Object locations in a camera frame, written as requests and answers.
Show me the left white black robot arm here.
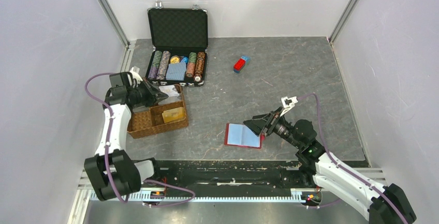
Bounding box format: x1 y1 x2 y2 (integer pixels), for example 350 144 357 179
84 69 168 203

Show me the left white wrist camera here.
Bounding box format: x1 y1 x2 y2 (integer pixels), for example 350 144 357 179
129 66 143 83

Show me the grey purple chip stack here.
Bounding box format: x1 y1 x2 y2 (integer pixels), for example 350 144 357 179
156 51 170 80

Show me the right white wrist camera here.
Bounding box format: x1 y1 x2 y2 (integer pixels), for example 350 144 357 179
280 96 298 117

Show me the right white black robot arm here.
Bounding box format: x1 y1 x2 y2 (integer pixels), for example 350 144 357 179
243 109 417 223

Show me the green purple chip stack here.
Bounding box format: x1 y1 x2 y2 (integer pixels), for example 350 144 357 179
147 51 163 79

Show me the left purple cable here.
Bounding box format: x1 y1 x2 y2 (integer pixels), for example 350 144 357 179
85 73 196 208

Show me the blue playing card deck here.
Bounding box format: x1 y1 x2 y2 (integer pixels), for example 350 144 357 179
166 62 186 81

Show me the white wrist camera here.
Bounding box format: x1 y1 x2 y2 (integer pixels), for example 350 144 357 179
280 96 298 117
129 66 143 83

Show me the gold card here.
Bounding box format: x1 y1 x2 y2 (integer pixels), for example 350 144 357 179
162 107 186 123

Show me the brown woven divided basket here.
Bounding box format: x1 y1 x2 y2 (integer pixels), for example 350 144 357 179
127 84 189 139

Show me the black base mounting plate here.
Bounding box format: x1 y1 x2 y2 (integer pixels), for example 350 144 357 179
151 160 317 198

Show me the yellow dealer button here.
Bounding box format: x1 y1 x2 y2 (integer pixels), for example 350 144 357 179
170 55 180 64

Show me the brown orange chip stack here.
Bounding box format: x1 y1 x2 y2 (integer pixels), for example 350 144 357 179
194 52 206 82

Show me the green red chip stack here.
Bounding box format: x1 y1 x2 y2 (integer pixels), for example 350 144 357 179
186 52 197 78

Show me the red blue toy brick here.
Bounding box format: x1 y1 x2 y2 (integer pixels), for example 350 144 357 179
233 56 251 73

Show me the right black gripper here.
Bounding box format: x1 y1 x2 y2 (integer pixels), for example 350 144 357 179
243 107 301 148

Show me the black poker chip case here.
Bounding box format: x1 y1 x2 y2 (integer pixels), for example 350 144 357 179
145 8 209 87

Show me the white toothed cable rail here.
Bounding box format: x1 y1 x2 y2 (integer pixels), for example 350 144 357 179
90 189 306 203

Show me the red leather card holder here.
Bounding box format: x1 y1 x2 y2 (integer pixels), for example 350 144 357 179
224 123 265 149

